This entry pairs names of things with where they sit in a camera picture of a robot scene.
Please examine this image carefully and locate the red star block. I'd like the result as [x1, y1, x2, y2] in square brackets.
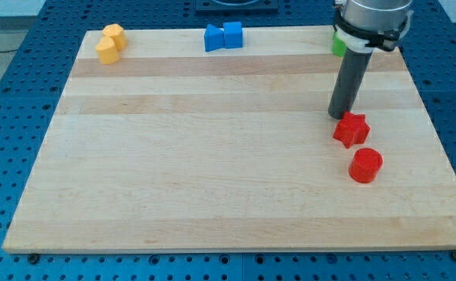
[333, 112, 370, 148]

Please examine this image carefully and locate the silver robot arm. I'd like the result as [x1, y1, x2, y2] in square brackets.
[340, 0, 412, 32]

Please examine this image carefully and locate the wooden board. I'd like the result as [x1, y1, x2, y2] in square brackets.
[2, 26, 456, 254]

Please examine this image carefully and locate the yellow heart block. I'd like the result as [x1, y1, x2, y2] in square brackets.
[94, 37, 120, 65]

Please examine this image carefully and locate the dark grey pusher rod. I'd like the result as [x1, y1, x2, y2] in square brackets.
[328, 48, 372, 119]

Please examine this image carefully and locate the black and white clamp ring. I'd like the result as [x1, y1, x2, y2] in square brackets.
[332, 7, 415, 54]

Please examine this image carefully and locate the blue cube block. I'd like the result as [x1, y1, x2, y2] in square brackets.
[223, 22, 243, 48]

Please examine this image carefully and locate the blue triangle block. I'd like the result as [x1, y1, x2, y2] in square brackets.
[204, 24, 225, 52]

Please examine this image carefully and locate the red cylinder block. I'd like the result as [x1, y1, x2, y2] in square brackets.
[348, 148, 383, 183]

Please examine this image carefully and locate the yellow pentagon block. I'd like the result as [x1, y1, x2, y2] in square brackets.
[102, 23, 128, 51]

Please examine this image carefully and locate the green block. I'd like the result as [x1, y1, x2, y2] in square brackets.
[332, 32, 347, 57]

